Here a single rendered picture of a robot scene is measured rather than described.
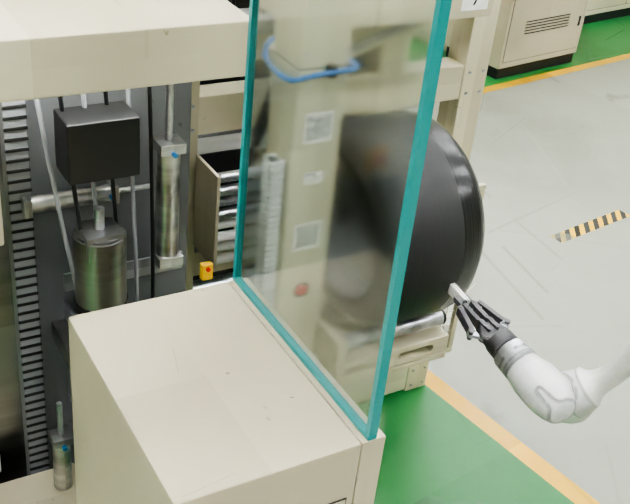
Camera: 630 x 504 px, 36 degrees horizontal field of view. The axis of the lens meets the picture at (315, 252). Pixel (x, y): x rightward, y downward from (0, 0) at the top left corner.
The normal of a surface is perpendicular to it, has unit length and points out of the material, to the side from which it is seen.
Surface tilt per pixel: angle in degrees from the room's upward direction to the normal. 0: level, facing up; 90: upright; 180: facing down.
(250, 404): 0
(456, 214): 61
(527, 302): 0
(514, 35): 90
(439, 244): 74
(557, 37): 90
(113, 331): 0
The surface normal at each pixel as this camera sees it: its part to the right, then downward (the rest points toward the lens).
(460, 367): 0.10, -0.85
